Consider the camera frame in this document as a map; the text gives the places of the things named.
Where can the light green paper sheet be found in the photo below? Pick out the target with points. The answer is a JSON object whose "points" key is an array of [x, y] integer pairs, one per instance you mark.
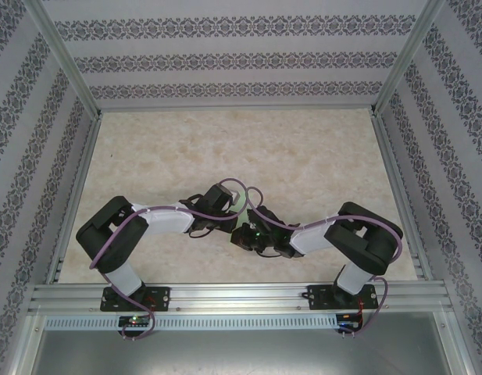
{"points": [[242, 205]]}

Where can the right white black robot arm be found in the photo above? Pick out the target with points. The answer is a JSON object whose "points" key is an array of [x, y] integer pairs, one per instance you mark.
{"points": [[365, 242]]}

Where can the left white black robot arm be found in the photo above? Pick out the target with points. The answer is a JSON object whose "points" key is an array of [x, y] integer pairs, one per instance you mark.
{"points": [[108, 242]]}

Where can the grey metal sheet panel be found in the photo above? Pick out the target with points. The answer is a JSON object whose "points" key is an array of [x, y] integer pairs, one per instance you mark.
{"points": [[240, 351]]}

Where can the right small circuit board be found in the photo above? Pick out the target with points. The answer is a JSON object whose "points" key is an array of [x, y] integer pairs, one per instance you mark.
{"points": [[348, 318]]}

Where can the small circuit board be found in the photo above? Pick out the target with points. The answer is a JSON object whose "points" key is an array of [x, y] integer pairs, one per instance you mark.
{"points": [[348, 318], [133, 320]]}

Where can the left small circuit board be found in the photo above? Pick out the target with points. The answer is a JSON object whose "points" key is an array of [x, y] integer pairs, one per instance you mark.
{"points": [[133, 320]]}

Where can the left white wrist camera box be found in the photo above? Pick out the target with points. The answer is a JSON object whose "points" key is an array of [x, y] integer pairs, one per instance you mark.
{"points": [[234, 195]]}

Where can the aluminium mounting rail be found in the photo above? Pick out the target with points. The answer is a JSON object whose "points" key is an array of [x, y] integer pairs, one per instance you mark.
{"points": [[240, 297]]}

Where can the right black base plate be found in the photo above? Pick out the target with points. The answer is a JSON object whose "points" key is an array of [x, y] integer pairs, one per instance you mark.
{"points": [[318, 298]]}

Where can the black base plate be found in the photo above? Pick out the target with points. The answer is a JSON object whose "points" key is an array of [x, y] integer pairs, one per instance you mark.
{"points": [[162, 298], [318, 298]]}

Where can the aluminium rear frame bar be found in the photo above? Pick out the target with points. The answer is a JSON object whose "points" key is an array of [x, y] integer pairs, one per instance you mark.
{"points": [[236, 107]]}

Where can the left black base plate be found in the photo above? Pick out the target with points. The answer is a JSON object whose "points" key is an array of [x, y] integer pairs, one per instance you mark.
{"points": [[162, 298]]}

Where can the right aluminium side rail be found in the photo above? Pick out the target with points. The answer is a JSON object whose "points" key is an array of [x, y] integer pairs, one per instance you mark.
{"points": [[400, 195]]}

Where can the aluminium side rail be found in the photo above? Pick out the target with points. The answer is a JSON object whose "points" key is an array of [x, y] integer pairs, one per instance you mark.
{"points": [[77, 195], [400, 195]]}

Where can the left aluminium side rail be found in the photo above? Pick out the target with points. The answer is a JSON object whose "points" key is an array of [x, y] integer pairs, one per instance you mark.
{"points": [[77, 195]]}

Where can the left aluminium frame post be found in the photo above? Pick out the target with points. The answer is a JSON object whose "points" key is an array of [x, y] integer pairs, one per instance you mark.
{"points": [[61, 58]]}

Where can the aluminium frame post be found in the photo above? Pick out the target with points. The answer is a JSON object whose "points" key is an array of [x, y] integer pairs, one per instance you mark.
{"points": [[408, 58], [61, 58]]}

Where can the right aluminium frame post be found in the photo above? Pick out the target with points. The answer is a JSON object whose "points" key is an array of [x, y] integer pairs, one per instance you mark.
{"points": [[408, 58]]}

